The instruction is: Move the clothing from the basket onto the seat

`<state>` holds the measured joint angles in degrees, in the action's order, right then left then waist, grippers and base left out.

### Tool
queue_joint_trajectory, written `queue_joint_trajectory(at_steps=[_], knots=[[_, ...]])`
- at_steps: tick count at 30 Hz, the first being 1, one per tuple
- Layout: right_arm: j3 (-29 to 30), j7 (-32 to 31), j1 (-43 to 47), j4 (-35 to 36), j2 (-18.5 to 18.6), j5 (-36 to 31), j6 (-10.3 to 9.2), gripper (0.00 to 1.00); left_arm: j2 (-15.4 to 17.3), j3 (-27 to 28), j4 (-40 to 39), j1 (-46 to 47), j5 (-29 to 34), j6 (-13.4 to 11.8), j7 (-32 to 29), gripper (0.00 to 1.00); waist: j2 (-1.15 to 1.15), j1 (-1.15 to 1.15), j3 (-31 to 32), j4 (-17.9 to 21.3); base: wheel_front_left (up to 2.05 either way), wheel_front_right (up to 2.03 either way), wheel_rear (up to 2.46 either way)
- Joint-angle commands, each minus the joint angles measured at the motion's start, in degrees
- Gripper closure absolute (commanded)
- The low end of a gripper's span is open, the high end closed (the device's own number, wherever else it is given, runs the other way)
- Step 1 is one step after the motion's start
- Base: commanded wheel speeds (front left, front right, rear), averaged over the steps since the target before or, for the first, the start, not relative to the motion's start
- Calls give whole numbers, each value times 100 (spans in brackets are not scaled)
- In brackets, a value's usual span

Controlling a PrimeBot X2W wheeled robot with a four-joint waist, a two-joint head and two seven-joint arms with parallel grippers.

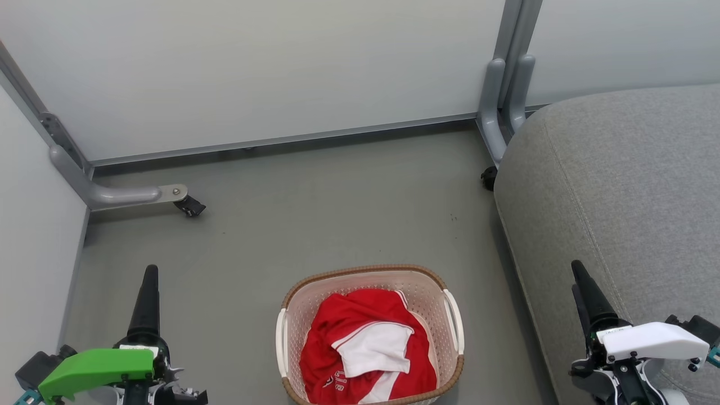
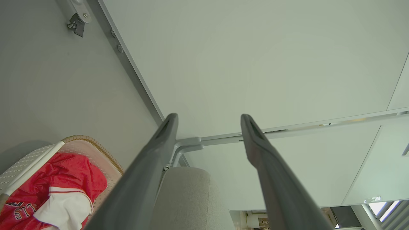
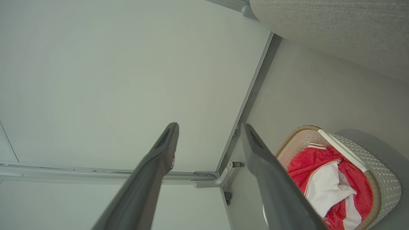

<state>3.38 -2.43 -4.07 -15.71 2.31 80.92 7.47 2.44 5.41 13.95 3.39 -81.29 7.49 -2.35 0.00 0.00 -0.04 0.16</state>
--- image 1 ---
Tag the green-covered left gripper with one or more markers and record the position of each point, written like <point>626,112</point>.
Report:
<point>95,367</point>

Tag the white-covered right gripper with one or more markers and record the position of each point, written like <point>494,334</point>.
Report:
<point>647,340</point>

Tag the grey fabric sofa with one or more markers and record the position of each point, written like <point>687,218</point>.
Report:
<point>619,197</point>

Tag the black caster wheel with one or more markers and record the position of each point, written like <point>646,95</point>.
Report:
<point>190,206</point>
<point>488,178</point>

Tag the grey curved partition foot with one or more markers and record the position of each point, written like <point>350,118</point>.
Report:
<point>112,196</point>

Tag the beige perforated laundry basket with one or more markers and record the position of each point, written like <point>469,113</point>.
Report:
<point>427,292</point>

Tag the red and white shirt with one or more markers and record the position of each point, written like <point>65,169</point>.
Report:
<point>343,315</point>

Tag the grey upright partition foot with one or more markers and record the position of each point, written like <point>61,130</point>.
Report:
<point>520,95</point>
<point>490,112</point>

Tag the grey partition post with bracket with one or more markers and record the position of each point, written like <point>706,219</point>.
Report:
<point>50,126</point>

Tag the grey partition bottom rail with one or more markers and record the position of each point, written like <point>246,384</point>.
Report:
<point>281,140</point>

